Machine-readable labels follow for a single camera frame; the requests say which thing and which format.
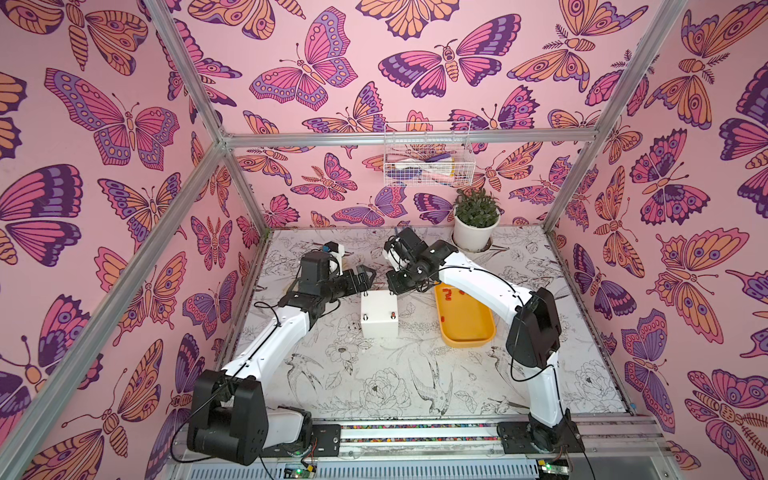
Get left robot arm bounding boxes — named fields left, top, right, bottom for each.
left=185, top=243, right=376, bottom=466

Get white pot green plant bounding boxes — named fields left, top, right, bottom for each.
left=453, top=188, right=501, bottom=252

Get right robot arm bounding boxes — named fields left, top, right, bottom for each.
left=383, top=228, right=585, bottom=453

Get yellow plastic tray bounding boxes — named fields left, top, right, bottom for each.
left=434, top=283, right=496, bottom=349

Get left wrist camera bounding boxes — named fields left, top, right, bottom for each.
left=322, top=241, right=346, bottom=277

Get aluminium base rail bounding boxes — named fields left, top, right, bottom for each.
left=160, top=414, right=684, bottom=479

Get white wire basket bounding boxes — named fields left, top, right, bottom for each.
left=381, top=130, right=476, bottom=189

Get red sleeves in tray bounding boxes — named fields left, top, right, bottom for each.
left=440, top=286, right=474, bottom=308

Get white block with screws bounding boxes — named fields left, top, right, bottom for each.
left=360, top=290, right=399, bottom=339

